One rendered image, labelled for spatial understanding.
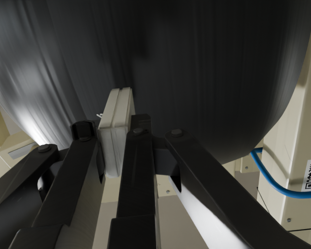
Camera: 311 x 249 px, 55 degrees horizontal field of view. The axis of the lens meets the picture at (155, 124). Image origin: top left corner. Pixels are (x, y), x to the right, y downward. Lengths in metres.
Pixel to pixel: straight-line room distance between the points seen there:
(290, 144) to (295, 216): 0.17
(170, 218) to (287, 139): 2.84
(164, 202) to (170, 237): 0.47
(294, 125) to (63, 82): 0.40
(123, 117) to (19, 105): 0.13
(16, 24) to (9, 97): 0.07
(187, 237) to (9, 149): 2.41
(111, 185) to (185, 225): 2.44
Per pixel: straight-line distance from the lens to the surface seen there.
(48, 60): 0.23
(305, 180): 0.61
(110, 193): 0.91
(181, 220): 3.33
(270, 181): 0.60
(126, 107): 0.17
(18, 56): 0.24
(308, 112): 0.52
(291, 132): 0.55
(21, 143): 1.02
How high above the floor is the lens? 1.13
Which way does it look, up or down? 31 degrees up
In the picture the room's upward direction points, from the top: 174 degrees clockwise
